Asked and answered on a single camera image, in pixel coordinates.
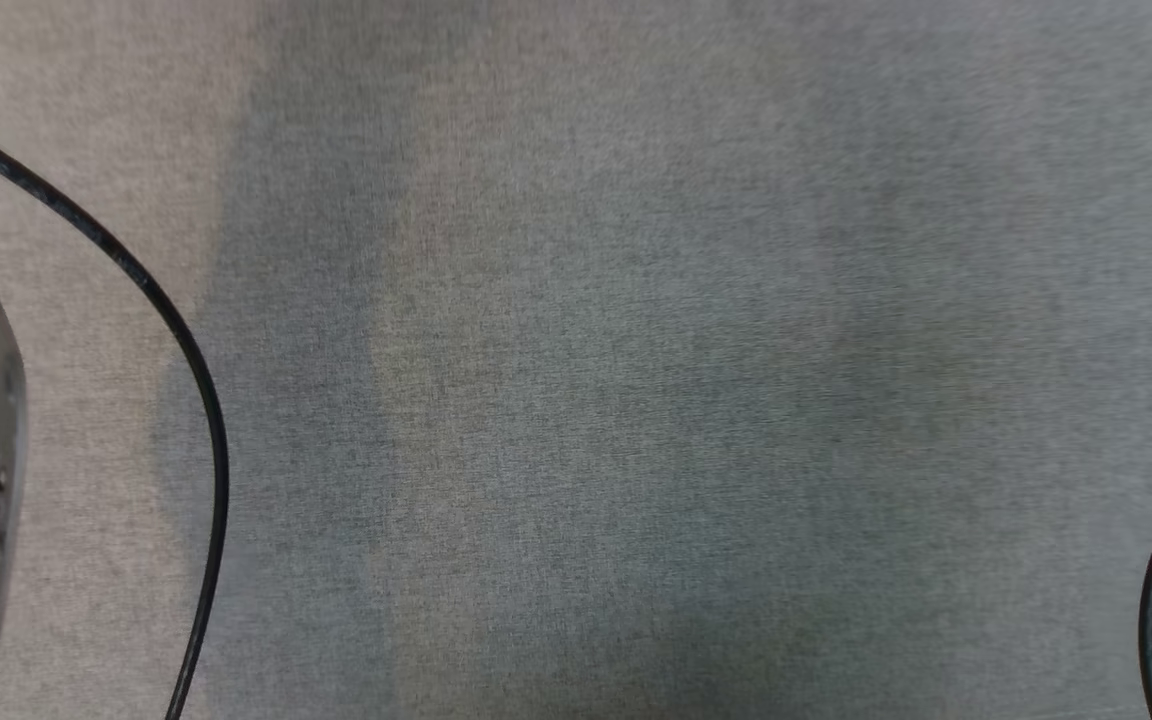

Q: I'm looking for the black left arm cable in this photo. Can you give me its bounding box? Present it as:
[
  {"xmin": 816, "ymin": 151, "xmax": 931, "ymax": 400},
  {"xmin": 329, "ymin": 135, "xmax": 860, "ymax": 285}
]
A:
[{"xmin": 0, "ymin": 110, "xmax": 230, "ymax": 720}]

